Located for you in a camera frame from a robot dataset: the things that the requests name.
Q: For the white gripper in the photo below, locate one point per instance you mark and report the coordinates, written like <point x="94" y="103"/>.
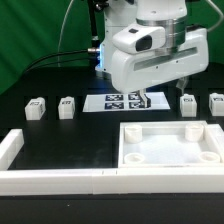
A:
<point x="131" y="73"/>

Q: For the white square tabletop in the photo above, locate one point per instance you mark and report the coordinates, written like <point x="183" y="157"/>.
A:
<point x="170" y="144"/>

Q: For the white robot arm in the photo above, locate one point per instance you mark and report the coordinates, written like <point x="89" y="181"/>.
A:
<point x="119" y="14"/>

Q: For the AprilTag marker sheet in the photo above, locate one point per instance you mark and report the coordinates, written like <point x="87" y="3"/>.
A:
<point x="124" y="102"/>

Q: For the green backdrop curtain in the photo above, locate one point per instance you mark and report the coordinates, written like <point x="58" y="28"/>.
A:
<point x="30" y="29"/>

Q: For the white U-shaped obstacle fence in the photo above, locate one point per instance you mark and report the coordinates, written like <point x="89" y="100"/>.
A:
<point x="202" y="179"/>

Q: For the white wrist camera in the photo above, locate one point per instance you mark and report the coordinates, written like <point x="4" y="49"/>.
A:
<point x="137" y="38"/>

